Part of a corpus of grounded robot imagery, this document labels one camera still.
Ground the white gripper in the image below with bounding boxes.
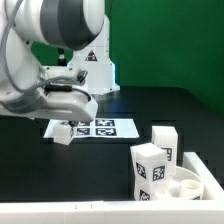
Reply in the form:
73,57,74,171
33,66,98,128

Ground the white round stool seat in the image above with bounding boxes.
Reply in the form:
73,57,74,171
133,165,205,202

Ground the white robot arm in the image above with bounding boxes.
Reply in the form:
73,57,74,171
0,0,119,122

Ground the white marker sheet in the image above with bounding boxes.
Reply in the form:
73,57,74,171
43,117,140,140

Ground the white L-shaped obstacle fence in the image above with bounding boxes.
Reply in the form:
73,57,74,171
0,152,224,224

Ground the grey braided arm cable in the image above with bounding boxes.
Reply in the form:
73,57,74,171
0,0,93,113

